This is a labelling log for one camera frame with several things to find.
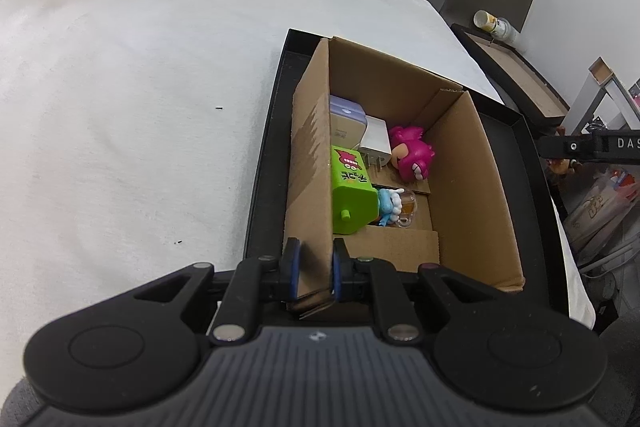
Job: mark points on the cardboard box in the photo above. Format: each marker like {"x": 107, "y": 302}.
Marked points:
{"x": 465, "y": 187}

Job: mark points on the printed plastic bag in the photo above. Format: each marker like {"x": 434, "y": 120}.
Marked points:
{"x": 600, "y": 207}

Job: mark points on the white charger plug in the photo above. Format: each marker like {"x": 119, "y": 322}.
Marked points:
{"x": 376, "y": 137}

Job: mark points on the white and yellow cup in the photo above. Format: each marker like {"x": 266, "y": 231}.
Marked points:
{"x": 492, "y": 24}

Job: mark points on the purple cube toy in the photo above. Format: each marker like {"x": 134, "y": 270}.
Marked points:
{"x": 345, "y": 119}

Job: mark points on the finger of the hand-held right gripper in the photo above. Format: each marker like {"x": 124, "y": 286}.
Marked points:
{"x": 565, "y": 146}

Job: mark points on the blue and white small figure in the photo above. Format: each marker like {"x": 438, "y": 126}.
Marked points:
{"x": 392, "y": 204}

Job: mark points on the black tray with brown board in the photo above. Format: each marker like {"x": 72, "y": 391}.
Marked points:
{"x": 520, "y": 72}

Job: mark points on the pink figure toy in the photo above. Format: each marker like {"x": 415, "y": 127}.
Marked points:
{"x": 410, "y": 152}

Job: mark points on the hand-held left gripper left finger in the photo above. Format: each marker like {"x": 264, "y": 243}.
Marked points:
{"x": 292, "y": 269}

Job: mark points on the green toy box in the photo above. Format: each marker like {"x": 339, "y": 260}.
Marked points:
{"x": 352, "y": 192}

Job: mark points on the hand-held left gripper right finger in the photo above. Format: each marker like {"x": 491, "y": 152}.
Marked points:
{"x": 339, "y": 269}

